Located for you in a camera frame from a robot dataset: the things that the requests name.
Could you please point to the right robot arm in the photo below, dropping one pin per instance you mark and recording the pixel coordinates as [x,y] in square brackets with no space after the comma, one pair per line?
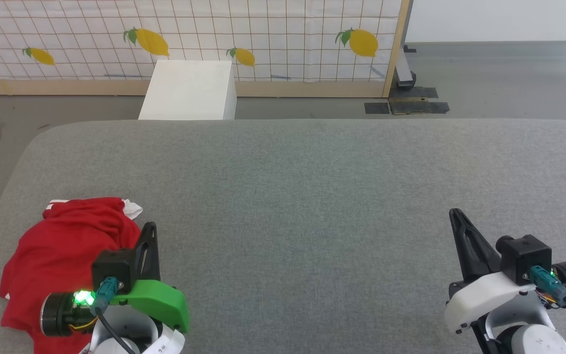
[533,341]

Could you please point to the white box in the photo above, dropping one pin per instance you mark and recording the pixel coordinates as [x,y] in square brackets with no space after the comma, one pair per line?
[189,91]

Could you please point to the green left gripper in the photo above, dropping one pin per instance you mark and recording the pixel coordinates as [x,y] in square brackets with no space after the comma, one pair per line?
[157,300]

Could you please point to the lemon print partition wooden frame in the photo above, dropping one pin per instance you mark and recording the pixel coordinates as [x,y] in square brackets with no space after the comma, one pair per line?
[263,29]

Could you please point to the grey metal leg with caster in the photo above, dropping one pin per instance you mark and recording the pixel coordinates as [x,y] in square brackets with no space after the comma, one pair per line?
[405,69]

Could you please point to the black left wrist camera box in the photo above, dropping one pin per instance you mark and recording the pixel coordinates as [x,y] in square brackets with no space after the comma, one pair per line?
[111,268]

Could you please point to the long black floor tape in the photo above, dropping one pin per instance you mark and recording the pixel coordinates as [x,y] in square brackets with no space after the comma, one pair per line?
[425,107]

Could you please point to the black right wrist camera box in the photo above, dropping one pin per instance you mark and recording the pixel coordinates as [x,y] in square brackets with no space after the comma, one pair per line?
[528,253]

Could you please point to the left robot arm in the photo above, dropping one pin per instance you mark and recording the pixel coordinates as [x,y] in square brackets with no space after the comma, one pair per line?
[126,329]

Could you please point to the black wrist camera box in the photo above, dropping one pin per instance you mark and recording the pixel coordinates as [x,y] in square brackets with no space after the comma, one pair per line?
[111,268]
[528,253]

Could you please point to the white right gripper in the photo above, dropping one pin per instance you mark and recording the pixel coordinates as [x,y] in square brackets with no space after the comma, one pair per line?
[484,297]

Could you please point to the red basketball jersey white sleeves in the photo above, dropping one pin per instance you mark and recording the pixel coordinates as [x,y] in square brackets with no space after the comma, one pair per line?
[62,241]

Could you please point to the small black floor tape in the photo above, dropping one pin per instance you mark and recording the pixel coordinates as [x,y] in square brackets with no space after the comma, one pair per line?
[377,108]

